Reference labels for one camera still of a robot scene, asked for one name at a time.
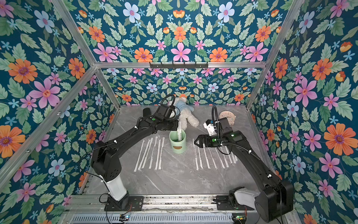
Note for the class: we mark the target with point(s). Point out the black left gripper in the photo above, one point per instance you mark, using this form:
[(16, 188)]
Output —
[(175, 122)]

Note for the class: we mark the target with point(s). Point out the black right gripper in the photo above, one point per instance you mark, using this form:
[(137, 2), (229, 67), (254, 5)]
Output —
[(207, 140)]

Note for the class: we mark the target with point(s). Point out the thirteenth white straw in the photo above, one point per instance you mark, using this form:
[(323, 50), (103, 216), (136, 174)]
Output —
[(158, 154)]

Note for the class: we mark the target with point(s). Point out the green metal straw cup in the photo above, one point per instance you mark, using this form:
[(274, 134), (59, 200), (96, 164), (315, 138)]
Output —
[(177, 146)]

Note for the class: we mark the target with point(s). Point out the fifteenth white straw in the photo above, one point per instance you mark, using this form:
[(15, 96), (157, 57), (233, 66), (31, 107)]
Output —
[(142, 158)]

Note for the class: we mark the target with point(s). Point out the fourteenth white straw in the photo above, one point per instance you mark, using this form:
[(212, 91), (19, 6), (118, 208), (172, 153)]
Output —
[(152, 155)]

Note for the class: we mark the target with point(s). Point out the eleventh white straw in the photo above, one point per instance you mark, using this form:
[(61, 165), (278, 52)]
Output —
[(161, 153)]

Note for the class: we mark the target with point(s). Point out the sixteenth white straw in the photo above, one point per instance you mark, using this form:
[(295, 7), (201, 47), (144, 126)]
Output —
[(139, 156)]

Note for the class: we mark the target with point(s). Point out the twelfth white straw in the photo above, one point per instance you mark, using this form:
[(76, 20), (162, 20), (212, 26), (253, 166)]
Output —
[(147, 152)]

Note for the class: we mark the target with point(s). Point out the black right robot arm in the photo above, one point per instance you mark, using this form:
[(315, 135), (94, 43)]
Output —
[(274, 197)]

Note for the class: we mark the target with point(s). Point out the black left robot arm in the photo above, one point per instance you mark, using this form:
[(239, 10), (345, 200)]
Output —
[(106, 155)]

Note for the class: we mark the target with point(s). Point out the bundle of wrapped straws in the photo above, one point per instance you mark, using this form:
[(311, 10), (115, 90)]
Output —
[(179, 132)]

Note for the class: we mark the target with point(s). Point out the white teddy bear blue shirt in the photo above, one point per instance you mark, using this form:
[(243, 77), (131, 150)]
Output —
[(186, 113)]

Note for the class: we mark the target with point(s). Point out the beige round alarm clock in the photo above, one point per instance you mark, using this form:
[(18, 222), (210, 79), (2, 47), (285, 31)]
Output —
[(229, 115)]

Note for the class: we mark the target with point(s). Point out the black wall hook rail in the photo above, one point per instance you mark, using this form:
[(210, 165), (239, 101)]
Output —
[(184, 65)]

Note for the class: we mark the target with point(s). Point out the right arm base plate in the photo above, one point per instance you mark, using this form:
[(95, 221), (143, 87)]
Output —
[(229, 203)]

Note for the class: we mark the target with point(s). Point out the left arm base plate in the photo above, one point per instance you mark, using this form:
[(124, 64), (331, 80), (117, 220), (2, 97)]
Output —
[(128, 203)]

